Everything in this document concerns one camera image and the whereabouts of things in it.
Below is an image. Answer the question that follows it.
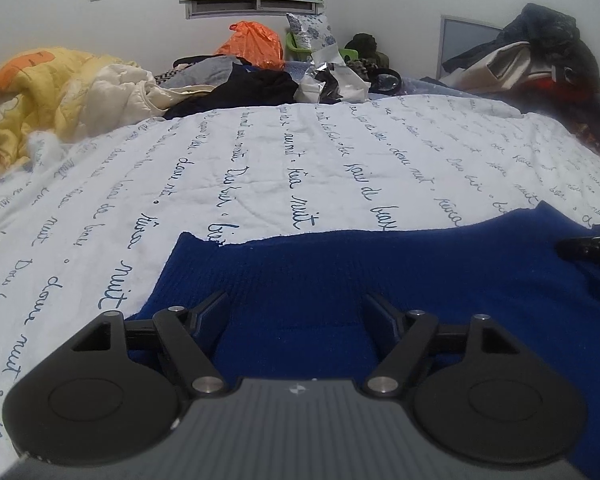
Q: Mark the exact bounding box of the pile of dark clothes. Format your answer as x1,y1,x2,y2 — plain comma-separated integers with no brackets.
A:
440,2,600,161

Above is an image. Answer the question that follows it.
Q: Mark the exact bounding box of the grey garment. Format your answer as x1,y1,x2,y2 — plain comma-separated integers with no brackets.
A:
155,55,241,91

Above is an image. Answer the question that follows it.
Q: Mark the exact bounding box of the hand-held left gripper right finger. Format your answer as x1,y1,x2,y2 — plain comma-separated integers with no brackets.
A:
362,294,526,401

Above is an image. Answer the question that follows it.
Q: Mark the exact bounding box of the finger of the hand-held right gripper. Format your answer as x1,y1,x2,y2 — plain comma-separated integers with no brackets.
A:
555,232,600,263

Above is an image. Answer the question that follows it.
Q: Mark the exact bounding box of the cream padded cloth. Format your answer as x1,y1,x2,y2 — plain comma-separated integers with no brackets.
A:
82,62,216,128

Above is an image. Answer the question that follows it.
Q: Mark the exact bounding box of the white cotton stuffing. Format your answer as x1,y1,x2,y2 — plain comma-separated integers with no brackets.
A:
27,130,73,161

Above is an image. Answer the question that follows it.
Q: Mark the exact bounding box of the black garment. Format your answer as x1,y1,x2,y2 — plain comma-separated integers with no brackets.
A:
165,62,301,121

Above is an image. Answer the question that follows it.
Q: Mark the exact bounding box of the blue knitted sweater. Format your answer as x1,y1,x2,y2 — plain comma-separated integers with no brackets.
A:
127,200,600,480

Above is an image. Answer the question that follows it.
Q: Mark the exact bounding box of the orange plastic bag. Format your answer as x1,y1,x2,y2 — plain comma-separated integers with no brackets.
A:
215,21,286,72

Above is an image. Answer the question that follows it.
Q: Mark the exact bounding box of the blue and white patterned bag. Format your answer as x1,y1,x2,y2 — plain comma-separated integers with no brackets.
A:
286,12,337,53

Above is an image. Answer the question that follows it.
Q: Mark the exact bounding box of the grey framed board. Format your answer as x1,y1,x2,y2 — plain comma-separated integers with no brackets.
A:
439,14,503,77

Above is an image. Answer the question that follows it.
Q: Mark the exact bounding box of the crumpled white plastic bag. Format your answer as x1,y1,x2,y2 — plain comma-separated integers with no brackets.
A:
292,45,373,106

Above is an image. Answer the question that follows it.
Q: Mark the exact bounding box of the black round ring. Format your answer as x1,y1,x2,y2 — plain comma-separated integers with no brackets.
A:
377,72,405,95

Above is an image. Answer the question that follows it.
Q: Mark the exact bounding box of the yellow cartoon quilt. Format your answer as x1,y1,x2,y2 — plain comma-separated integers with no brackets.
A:
0,47,146,176

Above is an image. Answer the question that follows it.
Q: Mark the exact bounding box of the green plastic basket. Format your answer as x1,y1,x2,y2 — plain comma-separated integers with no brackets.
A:
286,32,361,63

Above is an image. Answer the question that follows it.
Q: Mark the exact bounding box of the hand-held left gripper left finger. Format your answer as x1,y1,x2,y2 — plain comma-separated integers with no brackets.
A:
70,290,229,401

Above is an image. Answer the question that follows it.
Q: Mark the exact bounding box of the white script-printed blanket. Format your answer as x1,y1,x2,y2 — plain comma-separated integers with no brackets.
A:
0,91,600,480

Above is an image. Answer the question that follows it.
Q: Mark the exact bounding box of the dark green cloth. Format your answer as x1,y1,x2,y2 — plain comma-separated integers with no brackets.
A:
344,32,388,68

